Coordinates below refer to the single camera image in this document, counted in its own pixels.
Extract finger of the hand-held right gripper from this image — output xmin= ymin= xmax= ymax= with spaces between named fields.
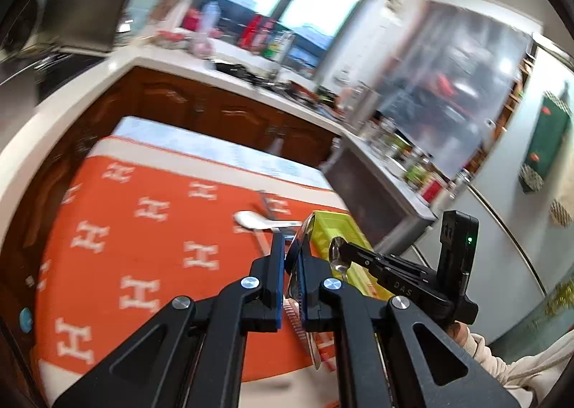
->
xmin=353 ymin=264 xmax=396 ymax=300
xmin=334 ymin=240 xmax=405 ymax=273

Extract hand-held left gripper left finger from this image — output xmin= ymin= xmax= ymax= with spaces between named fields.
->
xmin=54 ymin=231 xmax=288 ymax=408

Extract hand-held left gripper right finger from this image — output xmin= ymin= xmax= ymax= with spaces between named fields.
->
xmin=296 ymin=242 xmax=521 ymax=408

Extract green plastic utensil tray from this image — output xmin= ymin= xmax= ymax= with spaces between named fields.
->
xmin=309 ymin=210 xmax=395 ymax=301

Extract large shiny metal spoon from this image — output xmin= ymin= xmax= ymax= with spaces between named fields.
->
xmin=285 ymin=216 xmax=324 ymax=369

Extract white ceramic spoon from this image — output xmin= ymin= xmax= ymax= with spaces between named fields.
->
xmin=233 ymin=210 xmax=302 ymax=230

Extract long-handled dark metal spoon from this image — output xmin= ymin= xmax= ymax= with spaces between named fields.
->
xmin=259 ymin=191 xmax=275 ymax=221

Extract person's right forearm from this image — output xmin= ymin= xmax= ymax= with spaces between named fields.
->
xmin=451 ymin=321 xmax=574 ymax=404

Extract stainless steel cabinet appliance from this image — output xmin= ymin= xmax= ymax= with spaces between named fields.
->
xmin=323 ymin=134 xmax=438 ymax=256

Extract grey refrigerator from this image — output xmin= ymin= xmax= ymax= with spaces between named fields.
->
xmin=404 ymin=36 xmax=574 ymax=346

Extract red-labelled jar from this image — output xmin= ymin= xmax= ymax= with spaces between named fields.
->
xmin=422 ymin=179 xmax=442 ymax=203

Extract green-labelled glass bottle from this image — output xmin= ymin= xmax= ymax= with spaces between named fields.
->
xmin=404 ymin=161 xmax=429 ymax=189

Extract steel electric kettle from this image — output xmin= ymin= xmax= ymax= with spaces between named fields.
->
xmin=345 ymin=85 xmax=382 ymax=131

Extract orange patterned blanket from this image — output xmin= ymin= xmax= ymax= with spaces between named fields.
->
xmin=33 ymin=137 xmax=355 ymax=391

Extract green hanging decoration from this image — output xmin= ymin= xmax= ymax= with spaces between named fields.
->
xmin=518 ymin=83 xmax=574 ymax=194

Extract light blue printed tablecloth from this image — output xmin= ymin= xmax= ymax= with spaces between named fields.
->
xmin=112 ymin=117 xmax=335 ymax=191

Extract clear plastic sheet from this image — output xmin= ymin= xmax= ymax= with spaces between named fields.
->
xmin=372 ymin=0 xmax=536 ymax=176

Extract brown wooden kitchen cabinets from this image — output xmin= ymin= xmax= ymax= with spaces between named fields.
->
xmin=0 ymin=67 xmax=342 ymax=283

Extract black pot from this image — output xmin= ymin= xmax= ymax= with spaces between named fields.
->
xmin=211 ymin=61 xmax=252 ymax=77

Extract green bottle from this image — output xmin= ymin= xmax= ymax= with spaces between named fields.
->
xmin=269 ymin=32 xmax=292 ymax=61

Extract pink-red bottle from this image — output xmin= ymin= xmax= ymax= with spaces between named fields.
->
xmin=260 ymin=18 xmax=274 ymax=52

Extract red bottle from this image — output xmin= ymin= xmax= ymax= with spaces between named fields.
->
xmin=240 ymin=14 xmax=261 ymax=50

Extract pink plastic bag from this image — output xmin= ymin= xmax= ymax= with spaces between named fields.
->
xmin=190 ymin=2 xmax=220 ymax=57

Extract gas stove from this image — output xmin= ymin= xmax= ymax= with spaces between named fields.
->
xmin=27 ymin=52 xmax=104 ymax=90

